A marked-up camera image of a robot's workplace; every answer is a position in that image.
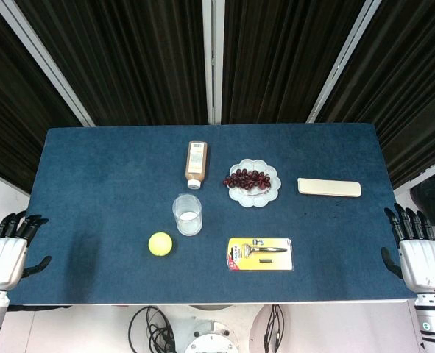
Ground grey metal partition post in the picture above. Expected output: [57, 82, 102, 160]
[201, 0, 226, 125]
[0, 0, 96, 127]
[305, 0, 383, 124]

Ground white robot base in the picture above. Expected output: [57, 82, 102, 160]
[161, 304, 273, 353]

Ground black cable bundle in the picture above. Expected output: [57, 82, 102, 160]
[129, 304, 177, 353]

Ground dark bag with clutter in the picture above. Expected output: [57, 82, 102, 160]
[410, 167, 435, 225]

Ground white flower-shaped plate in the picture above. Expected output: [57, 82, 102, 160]
[227, 158, 282, 209]

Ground clear plastic cup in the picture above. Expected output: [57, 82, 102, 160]
[171, 193, 203, 237]

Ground cream rectangular case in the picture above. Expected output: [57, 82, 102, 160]
[297, 177, 362, 200]

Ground bunch of red grapes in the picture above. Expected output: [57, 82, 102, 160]
[223, 168, 272, 190]

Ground razor in yellow blister pack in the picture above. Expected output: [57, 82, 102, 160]
[227, 238, 295, 272]

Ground blue table cloth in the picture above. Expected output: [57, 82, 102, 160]
[7, 123, 417, 307]

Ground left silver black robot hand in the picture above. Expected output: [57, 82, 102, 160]
[0, 210, 52, 292]

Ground yellow tennis ball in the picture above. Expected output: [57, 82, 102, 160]
[148, 232, 174, 257]

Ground brown bottle with white cap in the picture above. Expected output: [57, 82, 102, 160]
[185, 140, 210, 190]

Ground black hanging cables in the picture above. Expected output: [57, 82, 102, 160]
[263, 304, 285, 353]

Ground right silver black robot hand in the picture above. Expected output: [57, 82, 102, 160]
[381, 202, 435, 294]

